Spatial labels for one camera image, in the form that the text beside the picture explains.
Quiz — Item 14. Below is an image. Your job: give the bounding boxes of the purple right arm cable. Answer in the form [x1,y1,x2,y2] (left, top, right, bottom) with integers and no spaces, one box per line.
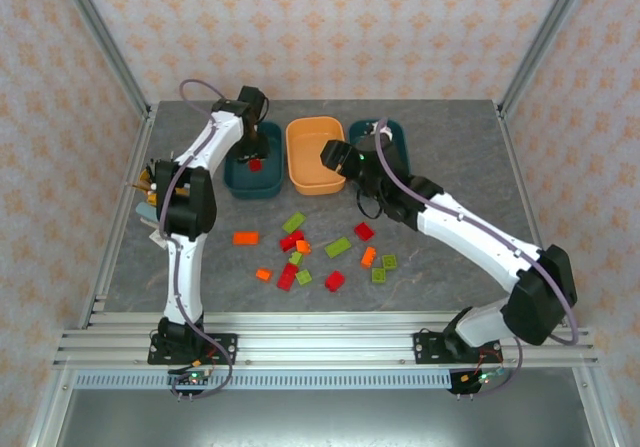
[374,119,582,398]

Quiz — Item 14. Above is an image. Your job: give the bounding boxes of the teal plastic container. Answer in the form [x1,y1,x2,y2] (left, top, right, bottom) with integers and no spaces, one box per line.
[223,120,285,201]
[348,118,412,178]

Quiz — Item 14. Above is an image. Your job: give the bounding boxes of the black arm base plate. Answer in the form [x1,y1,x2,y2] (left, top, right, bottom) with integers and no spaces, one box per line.
[413,331,501,366]
[147,332,239,366]

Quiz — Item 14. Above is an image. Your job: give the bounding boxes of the thin black right gripper cable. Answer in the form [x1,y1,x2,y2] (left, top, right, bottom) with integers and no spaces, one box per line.
[355,186,386,221]

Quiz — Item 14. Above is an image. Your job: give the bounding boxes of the yellow pen cup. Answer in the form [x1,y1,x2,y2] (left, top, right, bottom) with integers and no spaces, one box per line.
[139,165,160,207]

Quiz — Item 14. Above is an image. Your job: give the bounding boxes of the orange plastic container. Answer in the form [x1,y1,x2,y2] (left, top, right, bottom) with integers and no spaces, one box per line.
[285,115,349,197]

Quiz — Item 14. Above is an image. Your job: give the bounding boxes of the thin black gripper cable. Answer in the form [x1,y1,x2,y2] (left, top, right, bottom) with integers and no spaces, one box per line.
[355,186,386,221]
[254,101,271,138]

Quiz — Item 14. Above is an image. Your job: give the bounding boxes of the grey metal sheet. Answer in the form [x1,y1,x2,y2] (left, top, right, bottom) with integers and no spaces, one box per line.
[54,389,596,447]

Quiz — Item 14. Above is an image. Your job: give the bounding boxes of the thin black left gripper cable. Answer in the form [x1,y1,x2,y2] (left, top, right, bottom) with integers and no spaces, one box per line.
[254,101,271,138]

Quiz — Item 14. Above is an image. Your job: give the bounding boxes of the aluminium lower frame rail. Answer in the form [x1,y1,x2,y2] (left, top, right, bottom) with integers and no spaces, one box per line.
[27,366,76,447]
[572,366,624,447]

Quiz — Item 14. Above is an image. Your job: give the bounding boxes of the white slotted cable duct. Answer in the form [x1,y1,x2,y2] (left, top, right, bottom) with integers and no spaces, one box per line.
[74,370,454,391]

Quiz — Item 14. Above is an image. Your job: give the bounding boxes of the aluminium table edge extrusion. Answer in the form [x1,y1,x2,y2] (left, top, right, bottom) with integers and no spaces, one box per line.
[79,309,569,331]

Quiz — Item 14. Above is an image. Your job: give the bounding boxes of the wide aluminium mounting beam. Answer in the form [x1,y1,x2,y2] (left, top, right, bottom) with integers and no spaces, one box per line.
[52,330,600,369]

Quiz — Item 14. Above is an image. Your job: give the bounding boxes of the aluminium frame post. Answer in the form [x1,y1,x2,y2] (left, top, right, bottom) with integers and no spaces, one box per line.
[499,0,596,116]
[52,0,151,118]

